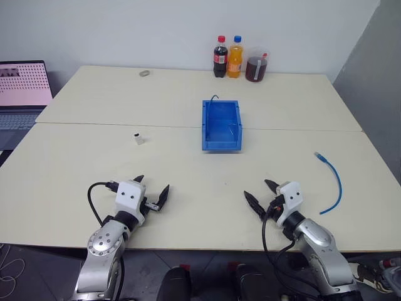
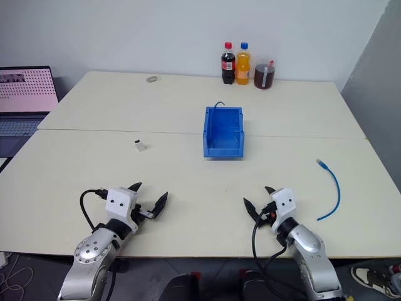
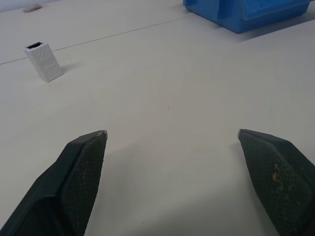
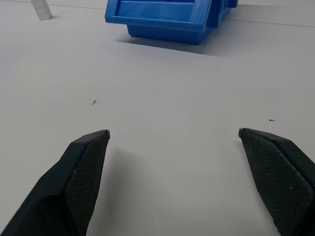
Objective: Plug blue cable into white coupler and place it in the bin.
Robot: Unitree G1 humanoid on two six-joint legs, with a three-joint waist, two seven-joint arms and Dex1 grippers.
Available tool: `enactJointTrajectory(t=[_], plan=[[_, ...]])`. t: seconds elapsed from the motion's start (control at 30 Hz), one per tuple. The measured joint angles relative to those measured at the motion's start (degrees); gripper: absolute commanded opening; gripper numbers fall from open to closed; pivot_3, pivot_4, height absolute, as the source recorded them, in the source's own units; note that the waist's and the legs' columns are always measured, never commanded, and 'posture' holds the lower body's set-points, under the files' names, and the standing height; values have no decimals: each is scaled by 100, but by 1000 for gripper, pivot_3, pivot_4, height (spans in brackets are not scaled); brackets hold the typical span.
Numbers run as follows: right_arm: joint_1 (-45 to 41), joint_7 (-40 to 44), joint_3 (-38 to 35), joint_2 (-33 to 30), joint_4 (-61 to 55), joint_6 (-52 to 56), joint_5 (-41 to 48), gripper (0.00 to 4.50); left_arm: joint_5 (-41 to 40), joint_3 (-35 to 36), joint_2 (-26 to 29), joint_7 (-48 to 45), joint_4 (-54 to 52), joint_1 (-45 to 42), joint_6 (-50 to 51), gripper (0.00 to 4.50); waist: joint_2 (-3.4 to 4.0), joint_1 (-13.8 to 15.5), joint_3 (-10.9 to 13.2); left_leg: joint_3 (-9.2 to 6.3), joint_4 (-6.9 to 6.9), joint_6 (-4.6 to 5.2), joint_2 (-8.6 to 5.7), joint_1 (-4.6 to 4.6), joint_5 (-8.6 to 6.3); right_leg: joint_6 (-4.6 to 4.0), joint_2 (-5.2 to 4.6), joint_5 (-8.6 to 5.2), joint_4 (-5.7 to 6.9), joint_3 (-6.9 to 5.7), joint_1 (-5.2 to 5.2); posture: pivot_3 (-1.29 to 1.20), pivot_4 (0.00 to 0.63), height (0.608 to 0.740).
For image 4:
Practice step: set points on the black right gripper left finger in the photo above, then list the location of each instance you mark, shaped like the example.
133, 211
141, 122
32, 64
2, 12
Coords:
73, 177

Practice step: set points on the white ribbed rectangular block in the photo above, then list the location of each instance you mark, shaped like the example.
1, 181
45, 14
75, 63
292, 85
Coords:
41, 9

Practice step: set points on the blue plastic storage bin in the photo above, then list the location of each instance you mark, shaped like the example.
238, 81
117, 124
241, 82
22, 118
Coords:
169, 19

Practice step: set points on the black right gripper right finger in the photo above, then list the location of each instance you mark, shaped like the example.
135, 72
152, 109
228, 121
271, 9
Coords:
278, 177

